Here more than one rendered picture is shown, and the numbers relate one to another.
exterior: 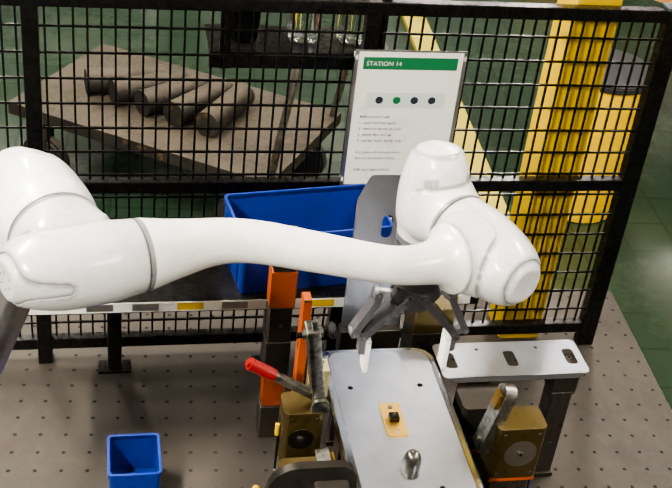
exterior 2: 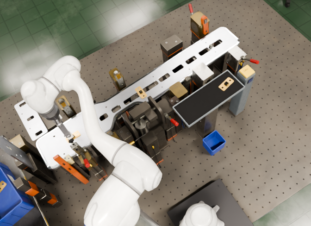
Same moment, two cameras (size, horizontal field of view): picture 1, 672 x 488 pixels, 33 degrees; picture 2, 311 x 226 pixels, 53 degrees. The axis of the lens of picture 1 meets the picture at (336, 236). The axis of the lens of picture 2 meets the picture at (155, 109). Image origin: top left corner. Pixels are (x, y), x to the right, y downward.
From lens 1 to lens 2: 136 cm
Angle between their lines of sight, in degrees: 65
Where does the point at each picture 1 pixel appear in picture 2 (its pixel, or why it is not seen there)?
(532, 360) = (28, 112)
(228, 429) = (63, 214)
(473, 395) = (49, 123)
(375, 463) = not seen: hidden behind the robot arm
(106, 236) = (132, 153)
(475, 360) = (35, 126)
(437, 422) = (68, 125)
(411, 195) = (46, 97)
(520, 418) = not seen: hidden behind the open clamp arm
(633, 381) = not seen: outside the picture
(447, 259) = (77, 76)
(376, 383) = (59, 147)
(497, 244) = (68, 63)
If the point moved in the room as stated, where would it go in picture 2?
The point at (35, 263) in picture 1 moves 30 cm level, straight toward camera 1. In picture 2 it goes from (154, 167) to (216, 116)
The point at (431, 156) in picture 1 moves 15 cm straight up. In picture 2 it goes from (35, 87) to (17, 65)
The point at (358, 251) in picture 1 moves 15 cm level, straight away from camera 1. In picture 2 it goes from (87, 96) to (53, 109)
